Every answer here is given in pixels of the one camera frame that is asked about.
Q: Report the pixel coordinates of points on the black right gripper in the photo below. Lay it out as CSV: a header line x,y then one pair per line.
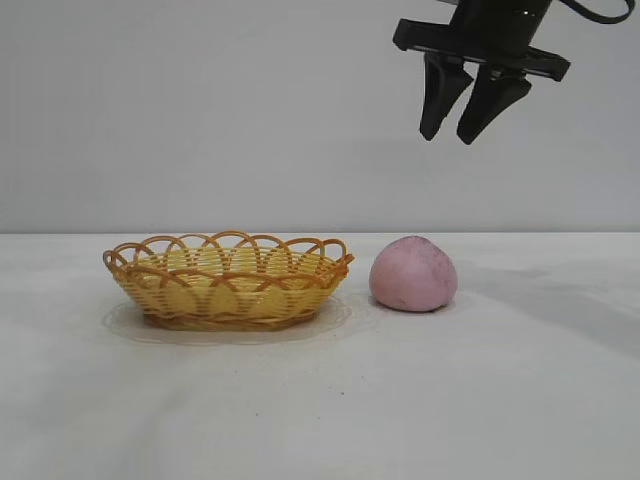
x,y
490,30

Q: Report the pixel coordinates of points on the pink peach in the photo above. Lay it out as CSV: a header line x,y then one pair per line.
x,y
412,275

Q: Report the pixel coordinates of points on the yellow woven wicker basket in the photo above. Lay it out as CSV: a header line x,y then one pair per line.
x,y
235,300

